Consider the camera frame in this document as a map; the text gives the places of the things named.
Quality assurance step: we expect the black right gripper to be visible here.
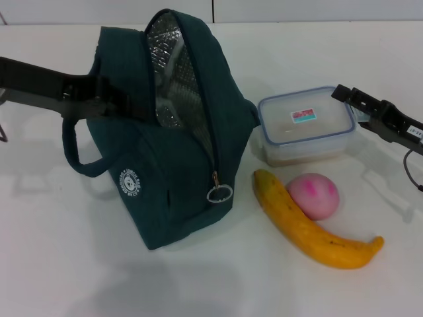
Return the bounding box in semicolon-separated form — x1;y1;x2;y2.
331;85;423;147

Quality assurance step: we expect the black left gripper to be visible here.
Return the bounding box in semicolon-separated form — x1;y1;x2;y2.
0;56;157;122

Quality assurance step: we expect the clear plastic food container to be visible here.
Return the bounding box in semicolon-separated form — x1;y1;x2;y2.
257;86;358;168

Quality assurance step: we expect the pink peach bun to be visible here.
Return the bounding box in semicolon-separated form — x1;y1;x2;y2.
286;172;340;221

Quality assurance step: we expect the dark teal lunch bag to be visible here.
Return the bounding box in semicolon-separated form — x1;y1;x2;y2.
61;9;259;254

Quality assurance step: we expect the yellow banana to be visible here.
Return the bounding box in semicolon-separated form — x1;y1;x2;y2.
252;168;385;270

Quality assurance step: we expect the dark right arm cable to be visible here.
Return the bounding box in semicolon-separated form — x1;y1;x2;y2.
403;147;423;193

